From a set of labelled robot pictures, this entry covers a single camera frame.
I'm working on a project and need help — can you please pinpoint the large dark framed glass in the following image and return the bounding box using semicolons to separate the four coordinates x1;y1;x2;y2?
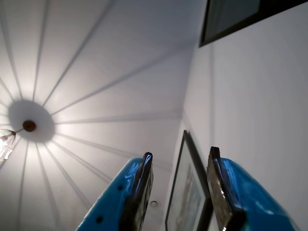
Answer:
199;0;308;48

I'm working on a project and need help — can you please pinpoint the turquoise gripper finger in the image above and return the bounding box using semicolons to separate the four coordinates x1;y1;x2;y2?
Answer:
206;146;301;231
77;152;154;231

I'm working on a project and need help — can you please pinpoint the black framed wall picture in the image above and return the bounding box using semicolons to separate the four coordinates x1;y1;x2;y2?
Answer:
165;129;213;231

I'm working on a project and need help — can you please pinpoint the glass chandelier brown canopy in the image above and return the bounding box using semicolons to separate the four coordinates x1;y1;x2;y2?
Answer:
0;119;37;162

